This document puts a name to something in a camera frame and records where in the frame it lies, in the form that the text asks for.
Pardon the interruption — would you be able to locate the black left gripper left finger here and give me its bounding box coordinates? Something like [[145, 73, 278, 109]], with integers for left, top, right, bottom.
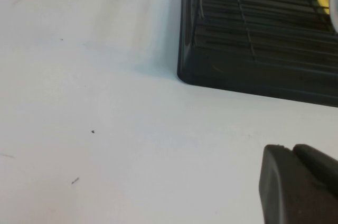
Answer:
[[258, 143, 338, 224]]

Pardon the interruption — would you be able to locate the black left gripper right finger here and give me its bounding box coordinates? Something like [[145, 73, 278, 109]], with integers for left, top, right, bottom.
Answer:
[[292, 143, 338, 196]]

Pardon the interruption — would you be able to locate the light blue plate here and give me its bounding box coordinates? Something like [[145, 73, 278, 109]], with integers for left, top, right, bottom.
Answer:
[[328, 0, 338, 34]]

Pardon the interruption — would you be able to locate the black plastic drip tray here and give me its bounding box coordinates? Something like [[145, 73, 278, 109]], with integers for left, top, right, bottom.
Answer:
[[176, 0, 338, 108]]

